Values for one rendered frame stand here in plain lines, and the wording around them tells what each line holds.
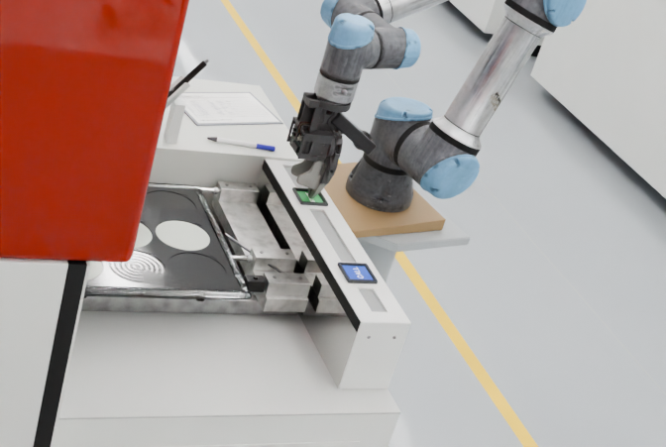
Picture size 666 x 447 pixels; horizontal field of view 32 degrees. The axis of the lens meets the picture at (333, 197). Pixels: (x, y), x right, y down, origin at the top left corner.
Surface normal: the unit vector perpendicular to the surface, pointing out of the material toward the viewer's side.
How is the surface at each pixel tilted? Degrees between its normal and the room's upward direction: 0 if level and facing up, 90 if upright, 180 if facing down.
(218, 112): 0
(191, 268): 0
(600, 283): 0
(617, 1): 90
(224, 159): 90
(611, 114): 90
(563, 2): 85
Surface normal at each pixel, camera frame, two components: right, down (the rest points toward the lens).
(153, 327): 0.26, -0.86
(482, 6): -0.91, -0.06
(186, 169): 0.33, 0.51
